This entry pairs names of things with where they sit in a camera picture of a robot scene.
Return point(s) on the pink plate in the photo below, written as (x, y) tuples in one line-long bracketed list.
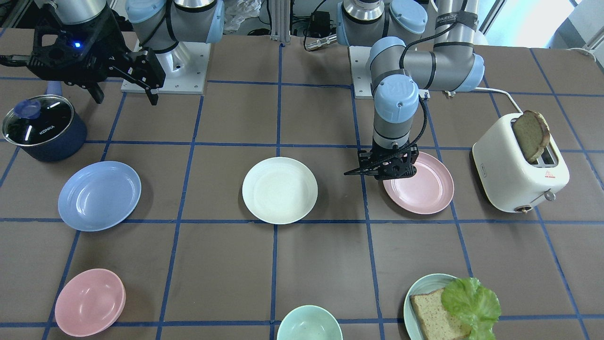
[(429, 191)]

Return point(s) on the pink bowl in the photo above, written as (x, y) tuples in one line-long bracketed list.
[(90, 302)]

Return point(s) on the bread slice on plate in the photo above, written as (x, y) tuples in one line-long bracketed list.
[(436, 323)]

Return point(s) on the green bowl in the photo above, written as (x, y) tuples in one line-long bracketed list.
[(309, 322)]

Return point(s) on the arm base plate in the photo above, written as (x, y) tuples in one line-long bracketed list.
[(185, 67), (360, 72)]

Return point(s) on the blue plate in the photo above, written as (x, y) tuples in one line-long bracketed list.
[(99, 196)]

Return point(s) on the white toaster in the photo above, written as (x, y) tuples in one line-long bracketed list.
[(511, 183)]

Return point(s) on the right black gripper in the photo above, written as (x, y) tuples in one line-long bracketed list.
[(109, 37)]

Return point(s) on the blue saucepan with lid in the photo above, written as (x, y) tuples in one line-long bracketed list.
[(47, 126)]

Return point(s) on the green plate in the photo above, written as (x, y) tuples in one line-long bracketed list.
[(423, 285)]

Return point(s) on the green lettuce leaf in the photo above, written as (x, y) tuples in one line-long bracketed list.
[(474, 305)]

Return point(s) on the white plate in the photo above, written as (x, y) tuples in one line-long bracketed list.
[(280, 190)]

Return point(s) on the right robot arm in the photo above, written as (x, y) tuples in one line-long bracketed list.
[(160, 25)]

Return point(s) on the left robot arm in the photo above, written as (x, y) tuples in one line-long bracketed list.
[(403, 60)]

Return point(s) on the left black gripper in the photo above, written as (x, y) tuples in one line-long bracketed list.
[(399, 167)]

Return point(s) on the toast slice in toaster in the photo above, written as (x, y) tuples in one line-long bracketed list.
[(532, 133)]

